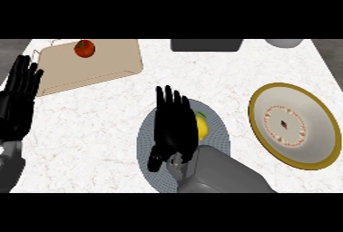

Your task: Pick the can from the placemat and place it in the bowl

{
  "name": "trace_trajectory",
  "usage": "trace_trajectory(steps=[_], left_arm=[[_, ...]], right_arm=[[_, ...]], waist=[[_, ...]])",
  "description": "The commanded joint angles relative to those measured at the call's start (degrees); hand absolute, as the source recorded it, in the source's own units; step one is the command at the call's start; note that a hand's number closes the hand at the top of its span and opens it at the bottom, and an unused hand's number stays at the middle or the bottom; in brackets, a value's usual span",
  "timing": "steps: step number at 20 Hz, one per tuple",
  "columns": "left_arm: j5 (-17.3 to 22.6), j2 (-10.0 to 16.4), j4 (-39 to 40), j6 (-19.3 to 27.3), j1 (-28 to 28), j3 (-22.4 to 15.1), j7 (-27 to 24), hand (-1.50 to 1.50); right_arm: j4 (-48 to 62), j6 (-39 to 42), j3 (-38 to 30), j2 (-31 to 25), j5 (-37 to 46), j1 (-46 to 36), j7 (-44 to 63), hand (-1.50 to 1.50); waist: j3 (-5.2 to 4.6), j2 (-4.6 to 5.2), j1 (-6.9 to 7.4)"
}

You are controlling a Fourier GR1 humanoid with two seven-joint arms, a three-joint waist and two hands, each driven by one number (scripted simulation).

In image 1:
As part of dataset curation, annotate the beige cutting board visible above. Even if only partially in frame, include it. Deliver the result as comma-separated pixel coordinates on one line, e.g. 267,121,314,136
35,39,146,98

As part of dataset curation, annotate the round grey placemat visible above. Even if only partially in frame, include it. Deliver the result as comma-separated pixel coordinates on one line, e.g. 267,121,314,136
137,98,233,194

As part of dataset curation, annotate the dark grey appliance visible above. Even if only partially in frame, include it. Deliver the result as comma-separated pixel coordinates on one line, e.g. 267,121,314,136
171,39,246,53

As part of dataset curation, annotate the pale grey round container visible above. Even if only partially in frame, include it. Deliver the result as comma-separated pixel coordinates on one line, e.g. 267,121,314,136
265,39,307,49

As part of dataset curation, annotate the yellow can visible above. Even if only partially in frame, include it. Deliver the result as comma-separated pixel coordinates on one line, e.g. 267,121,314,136
193,111,211,142

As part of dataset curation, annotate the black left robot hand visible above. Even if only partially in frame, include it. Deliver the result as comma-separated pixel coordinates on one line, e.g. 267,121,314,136
0,54,47,142

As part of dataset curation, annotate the red tomato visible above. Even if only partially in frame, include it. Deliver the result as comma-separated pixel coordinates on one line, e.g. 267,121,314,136
73,39,97,59

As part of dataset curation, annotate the gold rimmed white bowl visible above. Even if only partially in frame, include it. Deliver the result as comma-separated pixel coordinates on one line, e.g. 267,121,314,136
249,82,343,171

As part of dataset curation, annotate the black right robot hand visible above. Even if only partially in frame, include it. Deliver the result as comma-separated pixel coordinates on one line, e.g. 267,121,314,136
147,84,200,173

